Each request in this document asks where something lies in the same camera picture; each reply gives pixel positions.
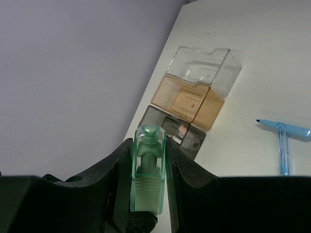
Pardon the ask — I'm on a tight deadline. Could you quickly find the dark grey plastic container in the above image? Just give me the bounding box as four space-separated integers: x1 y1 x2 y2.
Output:
139 105 206 160

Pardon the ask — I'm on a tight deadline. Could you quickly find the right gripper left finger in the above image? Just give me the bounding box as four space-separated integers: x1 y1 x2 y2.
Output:
0 138 133 233

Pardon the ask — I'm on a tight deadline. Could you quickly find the blue highlighter pen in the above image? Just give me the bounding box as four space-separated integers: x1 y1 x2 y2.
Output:
256 119 311 138

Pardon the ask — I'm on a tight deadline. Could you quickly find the blue pen cap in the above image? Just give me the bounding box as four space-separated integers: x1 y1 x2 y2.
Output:
277 126 290 176

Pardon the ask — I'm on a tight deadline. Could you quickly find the clear plastic container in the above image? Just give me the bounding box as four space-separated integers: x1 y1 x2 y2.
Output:
165 46 242 98

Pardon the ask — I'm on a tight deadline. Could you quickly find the green highlighter pen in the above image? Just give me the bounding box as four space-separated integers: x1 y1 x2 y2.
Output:
130 124 167 216

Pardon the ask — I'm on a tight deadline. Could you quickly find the small boxed eraser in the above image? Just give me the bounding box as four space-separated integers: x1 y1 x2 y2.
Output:
177 124 188 138

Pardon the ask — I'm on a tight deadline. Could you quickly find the orange plastic container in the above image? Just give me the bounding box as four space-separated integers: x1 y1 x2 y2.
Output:
151 75 225 131

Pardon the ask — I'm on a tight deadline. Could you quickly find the white eraser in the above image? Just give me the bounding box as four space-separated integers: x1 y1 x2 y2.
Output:
173 136 182 144

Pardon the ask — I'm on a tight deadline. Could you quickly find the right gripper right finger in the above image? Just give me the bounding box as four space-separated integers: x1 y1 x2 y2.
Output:
166 138 311 233

